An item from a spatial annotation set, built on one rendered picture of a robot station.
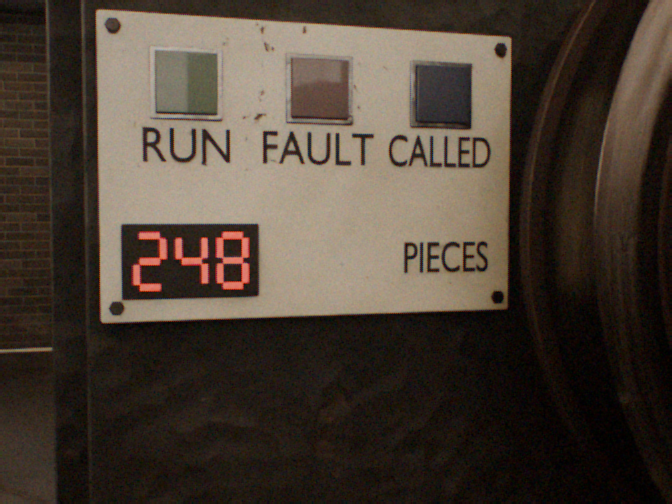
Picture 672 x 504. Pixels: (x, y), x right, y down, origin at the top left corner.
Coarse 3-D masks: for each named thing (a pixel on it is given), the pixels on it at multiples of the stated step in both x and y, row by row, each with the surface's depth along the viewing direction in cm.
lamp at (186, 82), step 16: (160, 64) 42; (176, 64) 43; (192, 64) 43; (208, 64) 43; (160, 80) 42; (176, 80) 43; (192, 80) 43; (208, 80) 43; (160, 96) 42; (176, 96) 43; (192, 96) 43; (208, 96) 43; (160, 112) 43; (176, 112) 43; (192, 112) 43; (208, 112) 43
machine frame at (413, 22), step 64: (64, 0) 51; (128, 0) 44; (192, 0) 45; (256, 0) 46; (320, 0) 47; (384, 0) 48; (448, 0) 49; (512, 0) 50; (576, 0) 52; (64, 64) 51; (512, 64) 51; (64, 128) 51; (512, 128) 51; (64, 192) 52; (64, 256) 52; (64, 320) 52; (192, 320) 46; (256, 320) 47; (320, 320) 48; (384, 320) 49; (448, 320) 50; (512, 320) 52; (64, 384) 52; (128, 384) 45; (192, 384) 46; (256, 384) 47; (320, 384) 48; (384, 384) 49; (448, 384) 51; (512, 384) 52; (64, 448) 52; (128, 448) 45; (192, 448) 46; (256, 448) 48; (320, 448) 49; (384, 448) 50; (448, 448) 51; (512, 448) 52; (576, 448) 53
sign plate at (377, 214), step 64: (128, 64) 42; (256, 64) 44; (384, 64) 46; (448, 64) 47; (128, 128) 43; (192, 128) 43; (256, 128) 44; (320, 128) 45; (384, 128) 46; (448, 128) 48; (128, 192) 43; (192, 192) 44; (256, 192) 45; (320, 192) 46; (384, 192) 47; (448, 192) 48; (128, 256) 43; (192, 256) 44; (256, 256) 45; (320, 256) 46; (384, 256) 47; (448, 256) 48; (128, 320) 43
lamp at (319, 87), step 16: (304, 64) 44; (320, 64) 45; (336, 64) 45; (304, 80) 45; (320, 80) 45; (336, 80) 45; (304, 96) 45; (320, 96) 45; (336, 96) 45; (304, 112) 45; (320, 112) 45; (336, 112) 45
